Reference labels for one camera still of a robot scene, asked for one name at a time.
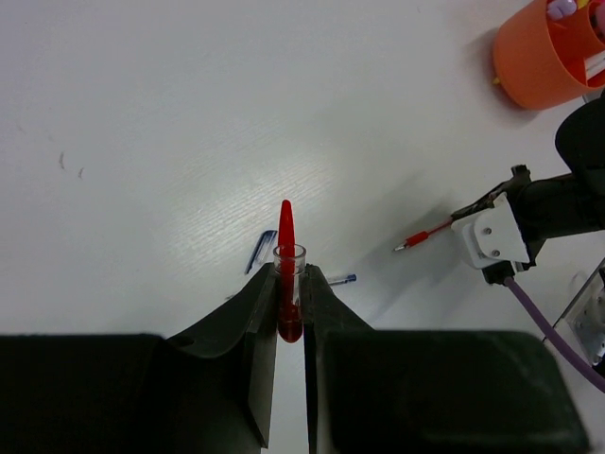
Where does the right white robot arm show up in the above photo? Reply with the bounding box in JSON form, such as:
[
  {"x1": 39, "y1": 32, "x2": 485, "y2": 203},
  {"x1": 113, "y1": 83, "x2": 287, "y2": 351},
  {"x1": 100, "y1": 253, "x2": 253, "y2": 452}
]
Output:
[{"x1": 510, "y1": 96, "x2": 604, "y2": 266}]

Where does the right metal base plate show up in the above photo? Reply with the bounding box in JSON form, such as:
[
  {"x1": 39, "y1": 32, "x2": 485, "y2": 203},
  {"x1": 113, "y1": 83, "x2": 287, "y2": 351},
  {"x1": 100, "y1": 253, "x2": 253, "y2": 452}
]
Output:
[{"x1": 564, "y1": 267, "x2": 604, "y2": 366}]

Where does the red ballpoint pen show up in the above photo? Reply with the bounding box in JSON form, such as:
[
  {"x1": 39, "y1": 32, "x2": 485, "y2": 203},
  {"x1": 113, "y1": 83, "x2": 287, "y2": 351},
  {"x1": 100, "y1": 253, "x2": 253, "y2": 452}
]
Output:
[{"x1": 393, "y1": 218, "x2": 453, "y2": 253}]

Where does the blue ballpoint pen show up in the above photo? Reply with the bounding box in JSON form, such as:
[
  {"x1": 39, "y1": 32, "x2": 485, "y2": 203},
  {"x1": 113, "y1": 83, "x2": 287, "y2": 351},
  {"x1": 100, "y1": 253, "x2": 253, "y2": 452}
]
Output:
[{"x1": 327, "y1": 274, "x2": 357, "y2": 286}]

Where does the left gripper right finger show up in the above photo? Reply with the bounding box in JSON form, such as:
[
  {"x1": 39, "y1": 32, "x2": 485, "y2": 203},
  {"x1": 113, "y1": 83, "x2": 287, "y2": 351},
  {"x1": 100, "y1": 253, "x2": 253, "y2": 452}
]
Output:
[{"x1": 302, "y1": 265, "x2": 591, "y2": 453}]

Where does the red paper clip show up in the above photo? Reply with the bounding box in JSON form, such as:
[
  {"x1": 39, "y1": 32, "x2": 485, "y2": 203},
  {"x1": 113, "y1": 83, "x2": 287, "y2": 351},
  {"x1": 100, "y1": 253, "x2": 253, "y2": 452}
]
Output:
[{"x1": 273, "y1": 200, "x2": 306, "y2": 343}]

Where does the blue paper clip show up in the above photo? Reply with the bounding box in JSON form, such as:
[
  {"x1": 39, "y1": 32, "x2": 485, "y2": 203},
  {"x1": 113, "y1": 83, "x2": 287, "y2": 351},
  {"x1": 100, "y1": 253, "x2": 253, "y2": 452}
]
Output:
[{"x1": 245, "y1": 230, "x2": 278, "y2": 274}]

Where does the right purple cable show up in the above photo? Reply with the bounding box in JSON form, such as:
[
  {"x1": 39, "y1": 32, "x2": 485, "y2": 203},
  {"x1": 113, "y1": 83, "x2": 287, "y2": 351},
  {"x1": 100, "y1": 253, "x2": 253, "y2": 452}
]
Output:
[{"x1": 503, "y1": 276, "x2": 605, "y2": 393}]

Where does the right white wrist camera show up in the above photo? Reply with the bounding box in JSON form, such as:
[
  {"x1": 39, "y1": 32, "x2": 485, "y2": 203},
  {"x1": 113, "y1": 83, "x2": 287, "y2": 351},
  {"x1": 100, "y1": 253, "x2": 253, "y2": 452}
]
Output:
[{"x1": 451, "y1": 193, "x2": 530, "y2": 270}]

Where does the orange divided container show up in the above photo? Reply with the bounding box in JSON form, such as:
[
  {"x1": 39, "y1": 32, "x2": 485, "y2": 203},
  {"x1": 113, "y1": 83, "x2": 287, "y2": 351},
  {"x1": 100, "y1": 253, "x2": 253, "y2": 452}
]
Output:
[{"x1": 492, "y1": 1, "x2": 604, "y2": 111}]

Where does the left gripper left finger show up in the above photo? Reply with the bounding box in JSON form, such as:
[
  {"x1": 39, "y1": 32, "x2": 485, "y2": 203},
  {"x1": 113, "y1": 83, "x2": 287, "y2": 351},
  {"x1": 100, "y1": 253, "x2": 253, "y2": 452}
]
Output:
[{"x1": 1, "y1": 265, "x2": 277, "y2": 453}]

